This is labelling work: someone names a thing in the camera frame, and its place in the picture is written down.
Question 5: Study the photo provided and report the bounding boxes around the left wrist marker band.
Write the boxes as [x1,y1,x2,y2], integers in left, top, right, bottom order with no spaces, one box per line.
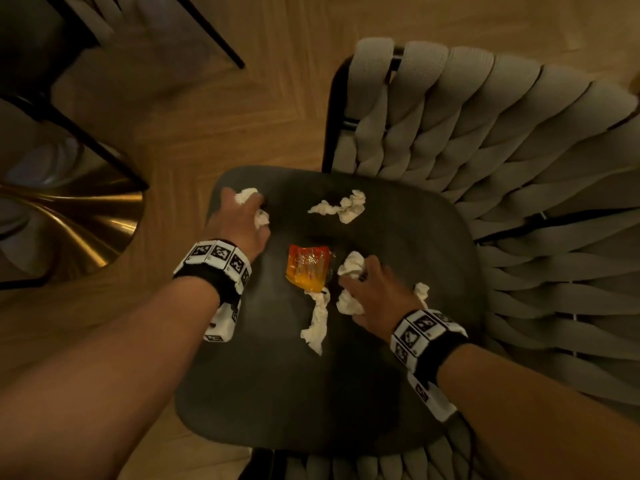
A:
[173,239,253,343]

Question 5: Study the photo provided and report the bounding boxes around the right wrist marker band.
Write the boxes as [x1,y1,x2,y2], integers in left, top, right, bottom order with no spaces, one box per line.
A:
[389,308,470,423]

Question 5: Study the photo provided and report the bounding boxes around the dark grey seat cushion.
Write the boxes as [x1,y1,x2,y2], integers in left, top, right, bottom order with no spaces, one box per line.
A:
[174,166,487,456]

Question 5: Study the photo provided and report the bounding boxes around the person's left forearm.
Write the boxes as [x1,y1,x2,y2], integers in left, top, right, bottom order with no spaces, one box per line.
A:
[0,276,222,480]

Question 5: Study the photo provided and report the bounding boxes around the person's right forearm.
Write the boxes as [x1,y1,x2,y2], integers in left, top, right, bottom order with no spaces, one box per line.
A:
[437,343,640,480]

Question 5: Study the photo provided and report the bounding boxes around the person's left hand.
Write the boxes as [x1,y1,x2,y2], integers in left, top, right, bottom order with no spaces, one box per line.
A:
[202,187,272,263]

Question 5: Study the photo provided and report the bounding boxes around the large white tissue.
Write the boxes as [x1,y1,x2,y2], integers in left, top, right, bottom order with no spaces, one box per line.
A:
[335,251,431,316]

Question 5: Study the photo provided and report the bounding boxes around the gold round table base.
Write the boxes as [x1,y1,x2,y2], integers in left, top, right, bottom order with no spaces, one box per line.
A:
[0,137,146,285]

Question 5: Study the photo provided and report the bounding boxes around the person's right hand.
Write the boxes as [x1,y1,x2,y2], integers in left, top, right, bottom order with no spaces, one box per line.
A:
[338,255,426,343]

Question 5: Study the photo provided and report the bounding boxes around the orange plastic wrapper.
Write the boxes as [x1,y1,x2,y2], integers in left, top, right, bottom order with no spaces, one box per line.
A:
[285,245,335,294]

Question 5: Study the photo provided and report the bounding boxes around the small white tissue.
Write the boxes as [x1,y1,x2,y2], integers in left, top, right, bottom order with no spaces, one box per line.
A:
[234,188,271,230]

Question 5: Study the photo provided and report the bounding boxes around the black metal frame chair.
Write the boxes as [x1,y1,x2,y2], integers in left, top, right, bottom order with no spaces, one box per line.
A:
[0,0,246,192]

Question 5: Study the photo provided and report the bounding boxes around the long twisted white tissue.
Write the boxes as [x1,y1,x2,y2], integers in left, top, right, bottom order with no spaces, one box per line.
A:
[300,288,332,356]

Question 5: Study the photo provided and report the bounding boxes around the beige woven chair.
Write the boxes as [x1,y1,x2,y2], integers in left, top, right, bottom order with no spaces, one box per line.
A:
[239,37,640,480]

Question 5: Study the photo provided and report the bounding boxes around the wrist marker band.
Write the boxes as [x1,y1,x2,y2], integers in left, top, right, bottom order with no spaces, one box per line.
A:
[389,308,470,423]
[173,239,253,343]

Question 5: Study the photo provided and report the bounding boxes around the flat crumpled white tissue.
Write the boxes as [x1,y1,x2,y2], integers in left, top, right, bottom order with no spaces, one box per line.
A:
[307,190,367,225]

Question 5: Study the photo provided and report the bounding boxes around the black thin cable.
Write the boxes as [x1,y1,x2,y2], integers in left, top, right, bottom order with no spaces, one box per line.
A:
[456,413,480,480]

